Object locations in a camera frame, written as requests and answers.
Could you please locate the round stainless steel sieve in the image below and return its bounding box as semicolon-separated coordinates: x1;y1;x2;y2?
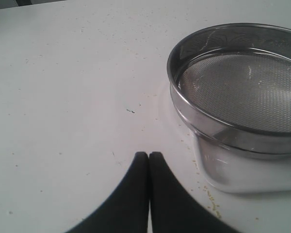
167;23;291;159

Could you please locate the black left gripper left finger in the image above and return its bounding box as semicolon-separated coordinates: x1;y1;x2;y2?
69;152;149;233

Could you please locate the white rectangular plastic tray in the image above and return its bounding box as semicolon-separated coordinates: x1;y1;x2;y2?
157;80;291;194

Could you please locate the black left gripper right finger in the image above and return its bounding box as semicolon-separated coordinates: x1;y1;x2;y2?
149;152;237;233

